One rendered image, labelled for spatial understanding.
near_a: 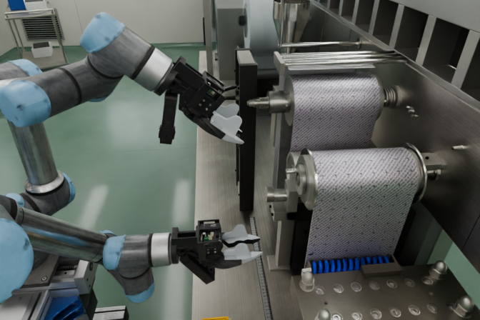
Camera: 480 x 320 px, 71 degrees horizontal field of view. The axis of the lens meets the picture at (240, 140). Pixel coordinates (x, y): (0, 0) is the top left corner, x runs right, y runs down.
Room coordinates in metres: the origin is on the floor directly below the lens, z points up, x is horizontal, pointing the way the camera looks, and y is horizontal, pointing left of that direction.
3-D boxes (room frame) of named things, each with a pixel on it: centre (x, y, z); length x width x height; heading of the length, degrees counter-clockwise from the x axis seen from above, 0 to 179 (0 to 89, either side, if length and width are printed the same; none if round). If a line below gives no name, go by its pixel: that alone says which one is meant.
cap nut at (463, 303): (0.44, -0.50, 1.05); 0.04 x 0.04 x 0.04
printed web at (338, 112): (0.78, -0.27, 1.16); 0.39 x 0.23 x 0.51; 5
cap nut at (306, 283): (0.50, -0.16, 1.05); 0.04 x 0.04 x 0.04
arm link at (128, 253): (0.53, 0.26, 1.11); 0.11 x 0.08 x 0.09; 95
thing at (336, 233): (0.58, -0.29, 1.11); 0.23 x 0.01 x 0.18; 95
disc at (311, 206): (0.63, -0.16, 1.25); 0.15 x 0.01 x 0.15; 5
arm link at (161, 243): (0.54, 0.18, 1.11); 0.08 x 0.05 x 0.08; 5
